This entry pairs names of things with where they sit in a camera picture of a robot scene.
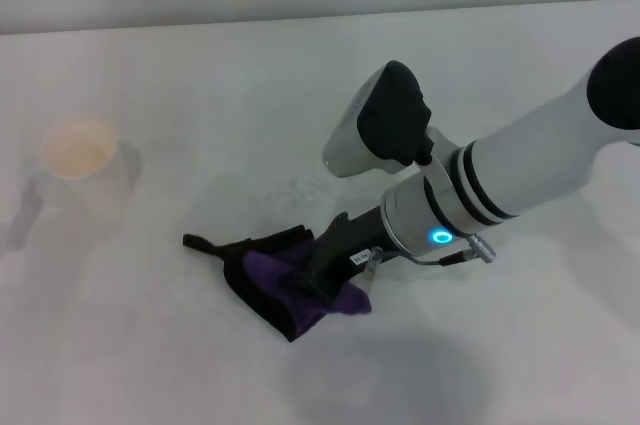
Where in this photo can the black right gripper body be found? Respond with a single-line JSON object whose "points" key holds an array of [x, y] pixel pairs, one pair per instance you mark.
{"points": [[350, 245]]}

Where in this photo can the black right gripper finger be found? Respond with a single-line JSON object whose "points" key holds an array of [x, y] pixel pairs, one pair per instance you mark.
{"points": [[312, 284]]}

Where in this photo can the purple rag with black trim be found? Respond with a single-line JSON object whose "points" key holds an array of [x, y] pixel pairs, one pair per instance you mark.
{"points": [[270, 290]]}

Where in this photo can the white paper cup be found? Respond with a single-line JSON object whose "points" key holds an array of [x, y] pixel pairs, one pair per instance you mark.
{"points": [[80, 150]]}

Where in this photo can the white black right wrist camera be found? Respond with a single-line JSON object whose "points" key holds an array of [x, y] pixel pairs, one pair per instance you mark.
{"points": [[380, 120]]}

